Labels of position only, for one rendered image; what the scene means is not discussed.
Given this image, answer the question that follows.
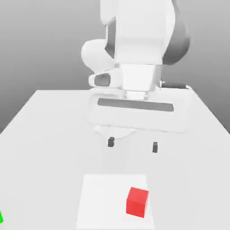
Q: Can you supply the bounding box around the small red cube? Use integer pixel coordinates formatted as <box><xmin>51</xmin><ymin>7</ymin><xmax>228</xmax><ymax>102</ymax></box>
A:
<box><xmin>125</xmin><ymin>186</ymin><xmax>150</xmax><ymax>219</ymax></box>

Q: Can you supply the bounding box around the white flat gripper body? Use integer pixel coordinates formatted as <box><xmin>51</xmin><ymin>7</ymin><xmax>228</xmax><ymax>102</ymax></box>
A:
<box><xmin>85</xmin><ymin>87</ymin><xmax>191</xmax><ymax>135</ymax></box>

